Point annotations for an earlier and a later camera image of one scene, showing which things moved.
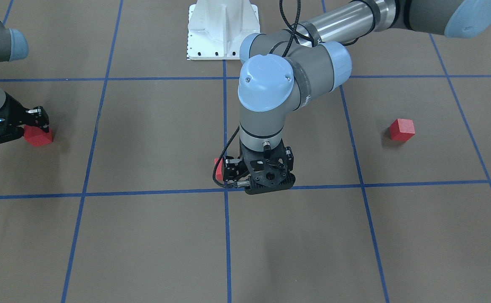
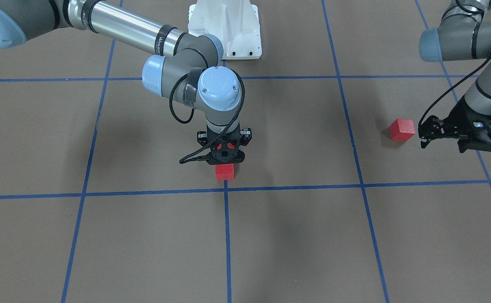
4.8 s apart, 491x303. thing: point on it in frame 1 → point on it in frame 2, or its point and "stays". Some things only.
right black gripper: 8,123 → 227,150
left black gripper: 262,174 → 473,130
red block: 36,137 → 229,146
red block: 402,130 stays
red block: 219,170 stays
